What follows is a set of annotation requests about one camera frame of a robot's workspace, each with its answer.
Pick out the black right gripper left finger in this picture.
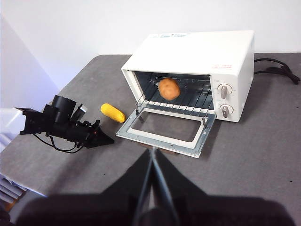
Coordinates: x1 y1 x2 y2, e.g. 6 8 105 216
14 149 152 226

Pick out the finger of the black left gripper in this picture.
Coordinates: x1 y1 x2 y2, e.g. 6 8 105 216
93 124 115 142
87 136 115 149

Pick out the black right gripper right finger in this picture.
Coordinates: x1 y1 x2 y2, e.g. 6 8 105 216
154 149 296 226

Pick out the oven door with beige handle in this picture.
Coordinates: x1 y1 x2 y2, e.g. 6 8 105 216
115 107 216 159

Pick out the beige oven knob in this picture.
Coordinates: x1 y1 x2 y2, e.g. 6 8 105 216
219 104 234 118
217 84 233 99

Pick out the white toaster oven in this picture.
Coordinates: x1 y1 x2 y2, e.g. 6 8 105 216
115 30 255 159

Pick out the yellow corn cob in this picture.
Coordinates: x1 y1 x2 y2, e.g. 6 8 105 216
100 103 126 123

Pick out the white side unit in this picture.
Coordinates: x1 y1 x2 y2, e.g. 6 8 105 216
0 107 24 151

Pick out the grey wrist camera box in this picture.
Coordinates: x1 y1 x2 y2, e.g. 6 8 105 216
71 105 88 120

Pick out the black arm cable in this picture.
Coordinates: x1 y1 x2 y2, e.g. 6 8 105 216
34 133 82 154

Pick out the white slatted frame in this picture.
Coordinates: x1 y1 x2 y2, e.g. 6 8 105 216
0 175 28 203

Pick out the black oven power cable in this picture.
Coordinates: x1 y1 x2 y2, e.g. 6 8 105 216
253 58 301 85

